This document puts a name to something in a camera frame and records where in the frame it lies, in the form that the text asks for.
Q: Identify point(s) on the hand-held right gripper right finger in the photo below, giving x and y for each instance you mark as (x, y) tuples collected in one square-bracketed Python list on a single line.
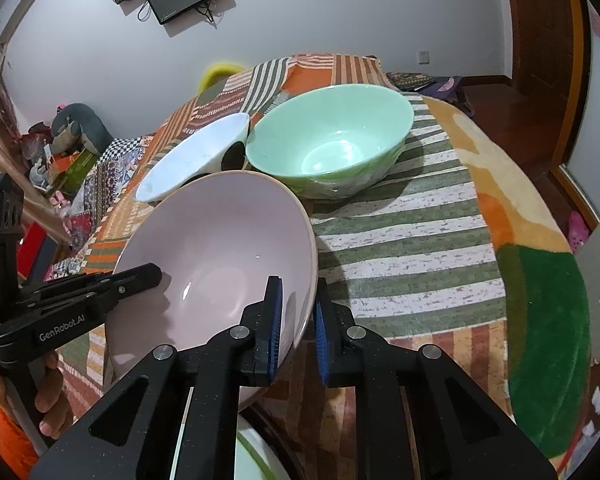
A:
[(322, 340)]

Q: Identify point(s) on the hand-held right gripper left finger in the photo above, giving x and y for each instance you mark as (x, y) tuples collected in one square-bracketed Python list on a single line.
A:
[(275, 330)]

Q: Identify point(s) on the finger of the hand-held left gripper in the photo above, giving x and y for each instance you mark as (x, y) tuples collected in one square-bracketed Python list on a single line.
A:
[(135, 277)]

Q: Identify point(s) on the pink bowl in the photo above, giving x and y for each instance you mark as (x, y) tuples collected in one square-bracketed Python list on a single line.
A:
[(215, 240)]

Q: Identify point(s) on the purple plate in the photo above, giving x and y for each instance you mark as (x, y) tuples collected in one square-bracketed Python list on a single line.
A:
[(274, 432)]

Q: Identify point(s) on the white bowl with dark dots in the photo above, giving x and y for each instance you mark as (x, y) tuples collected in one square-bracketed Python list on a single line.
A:
[(190, 160)]

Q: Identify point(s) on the green bowl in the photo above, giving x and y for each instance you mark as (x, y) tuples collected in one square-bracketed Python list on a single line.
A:
[(330, 130)]

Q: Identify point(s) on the person's left hand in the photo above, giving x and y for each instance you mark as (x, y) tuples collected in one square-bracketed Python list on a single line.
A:
[(55, 410)]

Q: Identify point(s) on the red box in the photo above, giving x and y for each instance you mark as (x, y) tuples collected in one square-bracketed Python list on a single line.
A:
[(35, 245)]

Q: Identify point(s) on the checkered patterned quilt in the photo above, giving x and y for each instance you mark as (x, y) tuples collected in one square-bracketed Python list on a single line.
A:
[(115, 170)]

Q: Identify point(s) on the pile of toys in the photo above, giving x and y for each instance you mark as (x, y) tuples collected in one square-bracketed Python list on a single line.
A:
[(37, 160)]

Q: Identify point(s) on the yellow foam tube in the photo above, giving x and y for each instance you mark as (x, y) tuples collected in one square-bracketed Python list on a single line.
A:
[(215, 71)]

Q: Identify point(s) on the pink slipper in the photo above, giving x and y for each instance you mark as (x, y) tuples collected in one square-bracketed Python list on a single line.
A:
[(578, 232)]

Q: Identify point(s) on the dark purple bag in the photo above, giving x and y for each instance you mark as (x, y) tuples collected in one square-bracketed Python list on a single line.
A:
[(445, 87)]

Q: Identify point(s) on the wooden door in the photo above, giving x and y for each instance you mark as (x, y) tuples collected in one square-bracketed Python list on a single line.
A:
[(540, 35)]

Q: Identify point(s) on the white wall socket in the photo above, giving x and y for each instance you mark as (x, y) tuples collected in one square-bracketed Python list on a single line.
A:
[(423, 57)]

